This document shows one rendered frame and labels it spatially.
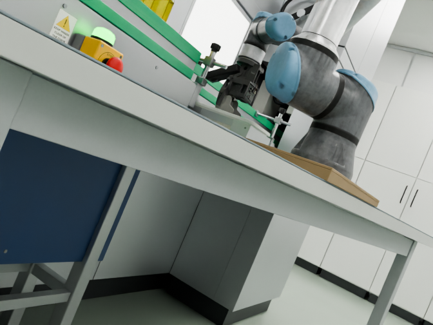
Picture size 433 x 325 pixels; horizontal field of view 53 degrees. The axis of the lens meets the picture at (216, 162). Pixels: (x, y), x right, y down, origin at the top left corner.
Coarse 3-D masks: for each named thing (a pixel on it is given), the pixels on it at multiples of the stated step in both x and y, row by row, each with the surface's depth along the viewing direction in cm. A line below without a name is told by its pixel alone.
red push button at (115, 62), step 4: (108, 60) 80; (112, 60) 80; (116, 60) 80; (120, 60) 81; (108, 64) 79; (112, 64) 80; (116, 64) 80; (120, 64) 81; (116, 68) 81; (120, 68) 82; (120, 72) 82
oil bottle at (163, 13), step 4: (160, 0) 117; (164, 0) 118; (168, 0) 119; (172, 0) 120; (160, 4) 117; (164, 4) 118; (168, 4) 120; (172, 4) 121; (160, 8) 118; (164, 8) 119; (168, 8) 120; (156, 12) 117; (160, 12) 118; (164, 12) 120; (168, 12) 121; (160, 16) 119; (164, 16) 120; (168, 16) 121; (164, 20) 121
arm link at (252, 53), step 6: (246, 48) 129; (252, 48) 129; (258, 48) 129; (240, 54) 130; (246, 54) 129; (252, 54) 129; (258, 54) 129; (264, 54) 131; (252, 60) 129; (258, 60) 130
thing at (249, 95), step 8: (240, 64) 134; (248, 64) 130; (256, 64) 129; (240, 72) 131; (248, 72) 130; (256, 72) 128; (232, 80) 130; (240, 80) 128; (248, 80) 129; (256, 80) 130; (232, 88) 130; (240, 88) 128; (248, 88) 128; (256, 88) 131; (232, 96) 133; (240, 96) 127; (248, 96) 129
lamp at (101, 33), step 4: (96, 28) 82; (100, 28) 82; (104, 28) 83; (96, 32) 82; (100, 32) 82; (104, 32) 82; (108, 32) 82; (92, 36) 82; (96, 36) 82; (100, 36) 82; (104, 36) 82; (108, 36) 82; (112, 36) 83; (104, 40) 82; (108, 40) 82; (112, 40) 83; (108, 44) 83; (112, 44) 84
